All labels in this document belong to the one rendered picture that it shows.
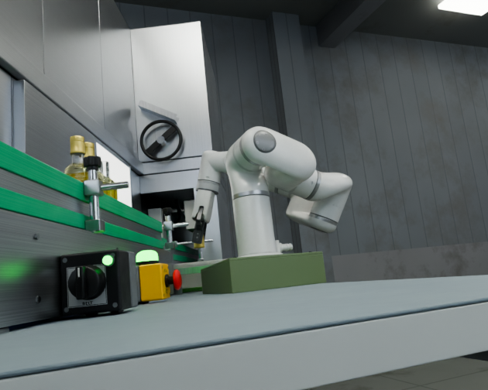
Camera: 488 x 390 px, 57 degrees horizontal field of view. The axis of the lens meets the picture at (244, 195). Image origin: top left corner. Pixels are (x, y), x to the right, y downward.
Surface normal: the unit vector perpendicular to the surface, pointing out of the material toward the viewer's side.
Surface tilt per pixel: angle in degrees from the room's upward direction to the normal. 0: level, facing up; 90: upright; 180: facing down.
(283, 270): 90
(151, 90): 90
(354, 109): 90
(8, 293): 90
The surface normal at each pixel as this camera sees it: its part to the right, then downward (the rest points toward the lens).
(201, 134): -0.05, -0.18
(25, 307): 0.99, -0.11
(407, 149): 0.36, -0.20
